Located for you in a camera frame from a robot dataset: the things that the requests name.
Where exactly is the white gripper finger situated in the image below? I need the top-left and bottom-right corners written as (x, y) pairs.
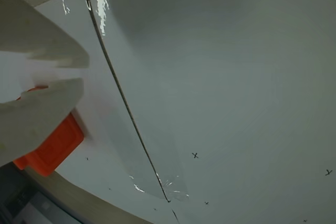
top-left (0, 0), bottom-right (91, 69)
top-left (0, 78), bottom-right (85, 167)

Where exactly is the orange plastic cube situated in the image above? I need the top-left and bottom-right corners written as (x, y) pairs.
top-left (13, 84), bottom-right (85, 178)

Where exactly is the white paper sheet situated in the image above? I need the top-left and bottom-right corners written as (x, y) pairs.
top-left (85, 0), bottom-right (336, 224)
top-left (0, 0), bottom-right (179, 224)

